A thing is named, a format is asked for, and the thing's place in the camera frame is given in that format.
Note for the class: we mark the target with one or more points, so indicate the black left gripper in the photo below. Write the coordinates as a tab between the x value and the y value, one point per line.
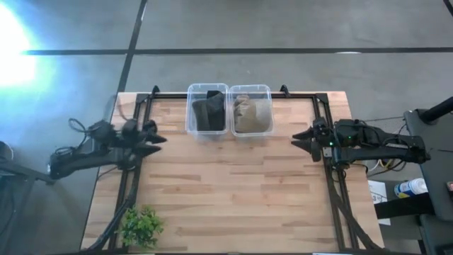
131	136

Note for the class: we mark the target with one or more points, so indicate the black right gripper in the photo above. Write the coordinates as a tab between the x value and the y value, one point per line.
323	140

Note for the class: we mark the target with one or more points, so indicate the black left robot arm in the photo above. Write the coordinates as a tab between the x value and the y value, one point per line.
88	159

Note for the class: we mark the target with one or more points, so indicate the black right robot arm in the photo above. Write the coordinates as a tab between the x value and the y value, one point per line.
382	148

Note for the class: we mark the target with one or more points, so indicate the dark grey knit hat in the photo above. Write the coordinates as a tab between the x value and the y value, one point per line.
209	111

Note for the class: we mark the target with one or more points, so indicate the clear plastic bin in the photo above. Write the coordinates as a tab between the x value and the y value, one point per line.
251	110
207	110

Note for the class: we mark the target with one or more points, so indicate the small green potted plant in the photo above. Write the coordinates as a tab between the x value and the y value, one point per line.
141	226

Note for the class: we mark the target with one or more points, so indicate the white paper sheet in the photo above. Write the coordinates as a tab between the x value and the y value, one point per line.
379	202

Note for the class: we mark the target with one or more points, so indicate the white spray bottle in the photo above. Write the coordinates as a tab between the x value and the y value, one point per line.
410	187

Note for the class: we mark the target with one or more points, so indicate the dark grey equipment stand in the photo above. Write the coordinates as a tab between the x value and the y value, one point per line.
14	198
435	170

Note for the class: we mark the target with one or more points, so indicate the black metal table frame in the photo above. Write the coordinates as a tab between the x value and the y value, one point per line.
327	117

